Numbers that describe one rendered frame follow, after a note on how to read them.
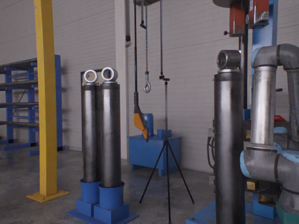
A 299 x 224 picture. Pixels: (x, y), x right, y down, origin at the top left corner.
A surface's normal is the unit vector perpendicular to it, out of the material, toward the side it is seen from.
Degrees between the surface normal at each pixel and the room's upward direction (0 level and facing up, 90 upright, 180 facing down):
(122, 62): 90
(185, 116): 90
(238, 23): 90
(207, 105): 90
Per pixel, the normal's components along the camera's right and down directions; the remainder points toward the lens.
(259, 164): -0.58, -0.19
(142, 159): -0.63, 0.03
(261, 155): -0.36, -0.13
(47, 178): 0.77, 0.00
